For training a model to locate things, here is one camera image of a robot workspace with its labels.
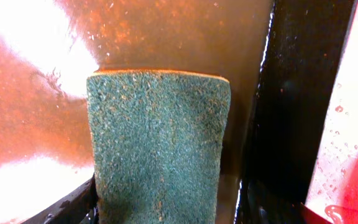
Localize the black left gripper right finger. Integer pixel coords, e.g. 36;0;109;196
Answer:
247;180;291;224

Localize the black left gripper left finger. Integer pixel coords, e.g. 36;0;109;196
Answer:
23;176;98;224

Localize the green yellow sponge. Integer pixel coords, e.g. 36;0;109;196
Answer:
86;70;231;223

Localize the red serving tray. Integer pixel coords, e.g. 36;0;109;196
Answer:
306;3;358;223

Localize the black water tray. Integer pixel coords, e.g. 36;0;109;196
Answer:
0;1;354;223

